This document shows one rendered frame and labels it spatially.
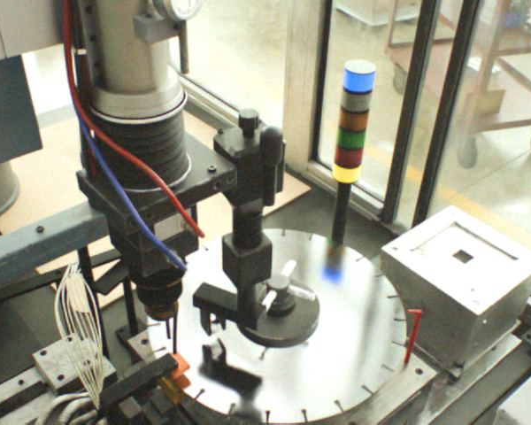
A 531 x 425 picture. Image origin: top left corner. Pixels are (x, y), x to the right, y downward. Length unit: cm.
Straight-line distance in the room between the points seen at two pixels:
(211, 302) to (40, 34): 36
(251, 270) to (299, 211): 66
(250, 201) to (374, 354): 29
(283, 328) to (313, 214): 55
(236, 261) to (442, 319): 44
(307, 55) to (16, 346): 75
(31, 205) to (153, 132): 89
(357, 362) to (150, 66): 45
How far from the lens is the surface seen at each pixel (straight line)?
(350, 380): 76
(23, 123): 62
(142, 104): 48
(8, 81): 60
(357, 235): 126
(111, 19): 47
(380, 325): 82
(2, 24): 50
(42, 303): 116
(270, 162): 54
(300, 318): 80
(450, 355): 102
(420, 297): 100
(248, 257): 63
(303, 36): 127
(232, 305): 72
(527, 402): 87
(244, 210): 60
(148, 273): 58
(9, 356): 98
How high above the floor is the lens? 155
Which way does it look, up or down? 39 degrees down
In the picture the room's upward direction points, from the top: 2 degrees clockwise
